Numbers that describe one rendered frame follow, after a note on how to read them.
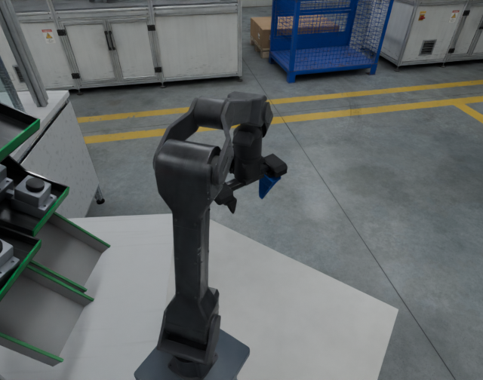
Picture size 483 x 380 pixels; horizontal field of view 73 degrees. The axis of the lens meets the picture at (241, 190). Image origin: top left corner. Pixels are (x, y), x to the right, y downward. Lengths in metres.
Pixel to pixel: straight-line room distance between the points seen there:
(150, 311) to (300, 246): 1.43
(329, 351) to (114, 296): 0.57
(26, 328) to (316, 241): 1.79
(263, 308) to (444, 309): 1.45
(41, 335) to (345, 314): 0.69
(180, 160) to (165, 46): 3.95
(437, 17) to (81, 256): 5.10
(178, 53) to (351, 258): 3.14
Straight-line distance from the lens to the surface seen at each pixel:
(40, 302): 0.81
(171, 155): 0.38
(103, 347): 0.93
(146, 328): 0.92
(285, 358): 0.87
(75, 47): 4.40
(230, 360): 0.64
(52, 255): 0.88
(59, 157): 2.09
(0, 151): 0.64
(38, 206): 0.73
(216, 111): 0.42
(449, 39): 5.67
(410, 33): 5.25
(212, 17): 4.27
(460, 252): 2.56
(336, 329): 0.92
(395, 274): 2.24
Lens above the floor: 1.65
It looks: 40 degrees down
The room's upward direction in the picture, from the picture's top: straight up
